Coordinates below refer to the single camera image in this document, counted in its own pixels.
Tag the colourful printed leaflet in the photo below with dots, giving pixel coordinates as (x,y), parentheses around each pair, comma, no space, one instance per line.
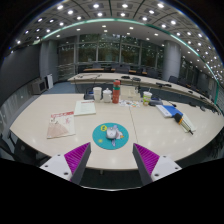
(129,103)

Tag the white paper cup stack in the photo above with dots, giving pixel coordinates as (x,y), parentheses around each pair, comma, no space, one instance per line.
(97,93)

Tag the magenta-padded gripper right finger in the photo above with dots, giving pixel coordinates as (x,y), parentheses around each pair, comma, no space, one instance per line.
(146,160)

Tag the silver computer mouse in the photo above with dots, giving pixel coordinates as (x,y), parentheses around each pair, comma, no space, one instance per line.
(111,134)

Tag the ceiling lights group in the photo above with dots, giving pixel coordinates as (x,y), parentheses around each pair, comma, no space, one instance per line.
(96,5)

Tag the black office chair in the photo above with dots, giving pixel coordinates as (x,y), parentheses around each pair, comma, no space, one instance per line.
(20,148)

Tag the white lidded mug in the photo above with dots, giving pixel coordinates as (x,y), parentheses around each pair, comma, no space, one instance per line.
(107,95)

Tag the white standing board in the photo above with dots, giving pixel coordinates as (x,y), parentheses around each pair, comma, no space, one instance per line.
(50,81)

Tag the black desk microphone unit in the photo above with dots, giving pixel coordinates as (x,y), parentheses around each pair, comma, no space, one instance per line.
(163,84)

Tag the red white fan-print booklet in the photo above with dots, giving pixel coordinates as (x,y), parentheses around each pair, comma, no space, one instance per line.
(61,124)

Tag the black yellow handheld microphone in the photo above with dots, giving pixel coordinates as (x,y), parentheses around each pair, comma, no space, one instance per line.
(182,122)

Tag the green printed drink cup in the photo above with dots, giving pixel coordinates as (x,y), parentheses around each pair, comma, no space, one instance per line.
(147,98)

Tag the black gooseneck microphone base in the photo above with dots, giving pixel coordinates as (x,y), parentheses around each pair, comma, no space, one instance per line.
(88,96)

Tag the long curved conference table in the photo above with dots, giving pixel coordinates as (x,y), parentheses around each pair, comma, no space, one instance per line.
(106,77)

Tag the red thermos bottle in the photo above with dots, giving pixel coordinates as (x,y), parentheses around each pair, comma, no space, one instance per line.
(116,93)

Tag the round teal cartoon mouse pad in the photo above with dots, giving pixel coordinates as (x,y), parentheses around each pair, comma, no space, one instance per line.
(99,136)

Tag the blue white book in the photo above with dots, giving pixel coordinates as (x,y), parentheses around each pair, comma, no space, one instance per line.
(168,110)

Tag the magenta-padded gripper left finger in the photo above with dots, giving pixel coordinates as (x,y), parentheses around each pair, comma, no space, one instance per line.
(77,159)

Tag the white paper document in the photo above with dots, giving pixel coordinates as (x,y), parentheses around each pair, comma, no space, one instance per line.
(85,107)

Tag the dark office chairs group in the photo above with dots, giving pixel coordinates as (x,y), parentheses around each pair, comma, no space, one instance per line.
(122,69)

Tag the white notebook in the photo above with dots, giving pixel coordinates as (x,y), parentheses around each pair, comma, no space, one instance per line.
(189,122)

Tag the dark grey conference device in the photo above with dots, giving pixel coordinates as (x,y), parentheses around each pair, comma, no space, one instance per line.
(155,102)

